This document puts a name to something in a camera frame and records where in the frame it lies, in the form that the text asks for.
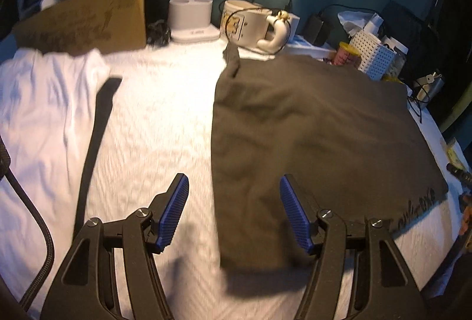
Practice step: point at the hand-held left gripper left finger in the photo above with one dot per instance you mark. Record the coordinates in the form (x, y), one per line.
(173, 209)

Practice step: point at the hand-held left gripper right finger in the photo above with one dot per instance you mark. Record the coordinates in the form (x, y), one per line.
(295, 213)

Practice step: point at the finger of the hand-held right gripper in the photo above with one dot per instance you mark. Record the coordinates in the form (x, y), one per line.
(450, 261)

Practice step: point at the brown printed t-shirt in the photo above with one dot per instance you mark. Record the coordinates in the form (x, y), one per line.
(313, 128)

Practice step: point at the person's right hand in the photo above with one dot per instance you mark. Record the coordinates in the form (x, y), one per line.
(467, 213)

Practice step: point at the white textured table cover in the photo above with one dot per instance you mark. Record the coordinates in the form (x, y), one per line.
(155, 128)

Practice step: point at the black fabric strip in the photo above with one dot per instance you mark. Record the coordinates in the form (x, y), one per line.
(99, 113)

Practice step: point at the red jar yellow lid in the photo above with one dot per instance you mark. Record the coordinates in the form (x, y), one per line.
(344, 54)

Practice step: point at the white power strip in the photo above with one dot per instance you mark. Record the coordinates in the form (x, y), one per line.
(306, 46)

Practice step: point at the white garment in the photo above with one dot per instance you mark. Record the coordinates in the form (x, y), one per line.
(44, 102)

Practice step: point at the steel tumbler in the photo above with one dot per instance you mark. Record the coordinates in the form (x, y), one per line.
(431, 85)

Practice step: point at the white perforated basket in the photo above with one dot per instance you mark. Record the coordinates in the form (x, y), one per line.
(372, 54)

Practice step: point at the small black clips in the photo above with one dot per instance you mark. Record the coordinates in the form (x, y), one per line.
(159, 33)

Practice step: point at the clear jar with white lid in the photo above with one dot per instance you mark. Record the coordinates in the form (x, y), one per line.
(401, 63)

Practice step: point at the black power adapter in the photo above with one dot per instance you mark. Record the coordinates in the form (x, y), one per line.
(317, 26)

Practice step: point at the white charger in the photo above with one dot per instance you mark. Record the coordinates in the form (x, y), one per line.
(294, 24)

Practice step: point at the white mug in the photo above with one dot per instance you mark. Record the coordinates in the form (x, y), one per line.
(247, 26)

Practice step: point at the white tissue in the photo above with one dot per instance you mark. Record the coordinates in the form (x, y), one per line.
(354, 19)

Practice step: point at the cardboard box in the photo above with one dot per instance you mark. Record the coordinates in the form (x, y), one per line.
(84, 17)

